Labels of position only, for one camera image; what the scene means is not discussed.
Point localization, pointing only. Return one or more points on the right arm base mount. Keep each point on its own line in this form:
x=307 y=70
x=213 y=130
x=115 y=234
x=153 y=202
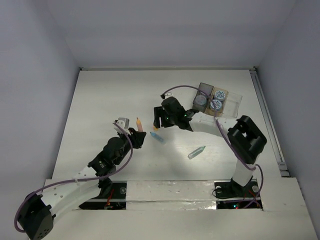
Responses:
x=231 y=196

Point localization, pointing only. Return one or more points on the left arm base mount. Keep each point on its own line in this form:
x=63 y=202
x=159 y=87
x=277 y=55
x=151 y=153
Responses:
x=115 y=200

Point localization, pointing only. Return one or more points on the blue pencil-shaped case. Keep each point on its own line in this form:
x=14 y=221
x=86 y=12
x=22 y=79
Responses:
x=157 y=137

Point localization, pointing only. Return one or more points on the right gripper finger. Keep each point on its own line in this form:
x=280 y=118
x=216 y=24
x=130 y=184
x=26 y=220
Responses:
x=169 y=122
x=157 y=112

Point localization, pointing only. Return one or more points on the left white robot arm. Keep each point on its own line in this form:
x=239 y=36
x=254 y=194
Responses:
x=42 y=208

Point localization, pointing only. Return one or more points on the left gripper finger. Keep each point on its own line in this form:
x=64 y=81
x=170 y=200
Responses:
x=132 y=133
x=138 y=139

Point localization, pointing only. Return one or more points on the clear plastic bin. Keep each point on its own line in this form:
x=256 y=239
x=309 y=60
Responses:
x=231 y=105

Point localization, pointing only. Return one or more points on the teal pencil-shaped case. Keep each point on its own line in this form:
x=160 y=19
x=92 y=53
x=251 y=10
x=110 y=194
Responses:
x=196 y=152

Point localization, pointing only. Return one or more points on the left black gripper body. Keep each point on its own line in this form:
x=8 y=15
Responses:
x=135 y=139

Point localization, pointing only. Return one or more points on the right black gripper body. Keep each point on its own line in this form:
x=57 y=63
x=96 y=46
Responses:
x=165 y=113

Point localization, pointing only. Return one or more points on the orange pencil-shaped case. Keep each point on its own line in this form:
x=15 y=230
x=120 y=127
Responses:
x=139 y=125

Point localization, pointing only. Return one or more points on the wooden bin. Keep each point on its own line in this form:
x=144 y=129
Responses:
x=214 y=113

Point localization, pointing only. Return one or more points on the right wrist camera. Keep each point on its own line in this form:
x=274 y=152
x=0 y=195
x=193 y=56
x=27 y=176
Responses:
x=166 y=95

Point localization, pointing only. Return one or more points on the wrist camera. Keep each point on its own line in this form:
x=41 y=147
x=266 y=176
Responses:
x=166 y=95
x=121 y=125

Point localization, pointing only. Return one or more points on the dark grey plastic bin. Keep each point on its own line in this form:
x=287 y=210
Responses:
x=206 y=90

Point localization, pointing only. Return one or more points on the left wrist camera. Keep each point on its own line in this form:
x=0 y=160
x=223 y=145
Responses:
x=121 y=125

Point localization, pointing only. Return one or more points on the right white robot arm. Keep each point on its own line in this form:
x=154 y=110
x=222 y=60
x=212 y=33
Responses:
x=242 y=135

